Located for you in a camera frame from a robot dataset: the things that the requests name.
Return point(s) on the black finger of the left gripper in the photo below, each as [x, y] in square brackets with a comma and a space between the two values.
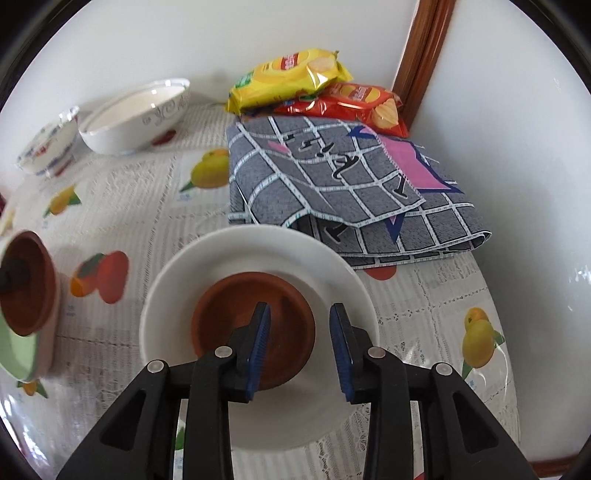
[14, 274]

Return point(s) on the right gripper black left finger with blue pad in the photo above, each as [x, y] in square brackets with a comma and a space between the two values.
[135, 437]

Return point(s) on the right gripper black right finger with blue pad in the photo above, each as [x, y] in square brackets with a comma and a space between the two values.
[461, 438]

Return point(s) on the brown clay dish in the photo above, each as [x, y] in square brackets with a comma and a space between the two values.
[230, 303]
[27, 308]

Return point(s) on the green square plate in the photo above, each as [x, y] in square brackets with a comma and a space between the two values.
[18, 354]

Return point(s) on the white bowl blue trim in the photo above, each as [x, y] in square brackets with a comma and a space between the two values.
[311, 404]

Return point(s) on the pink square plate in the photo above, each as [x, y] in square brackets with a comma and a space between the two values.
[46, 335]

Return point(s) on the fruit print tablecloth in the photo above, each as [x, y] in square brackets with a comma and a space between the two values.
[111, 224]

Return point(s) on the blue red patterned footed bowl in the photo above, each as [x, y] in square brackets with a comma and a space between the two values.
[50, 150]

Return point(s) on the large white bowl grey scrolls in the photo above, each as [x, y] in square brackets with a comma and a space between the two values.
[134, 119]

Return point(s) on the grey checked folded cloth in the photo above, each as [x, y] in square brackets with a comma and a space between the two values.
[375, 200]

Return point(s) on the red orange chips bag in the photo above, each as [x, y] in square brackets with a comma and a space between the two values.
[371, 105]

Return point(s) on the yellow chips bag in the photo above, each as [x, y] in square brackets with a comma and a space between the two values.
[303, 73]

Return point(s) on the brown wooden corner trim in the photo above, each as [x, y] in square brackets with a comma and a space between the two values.
[424, 45]

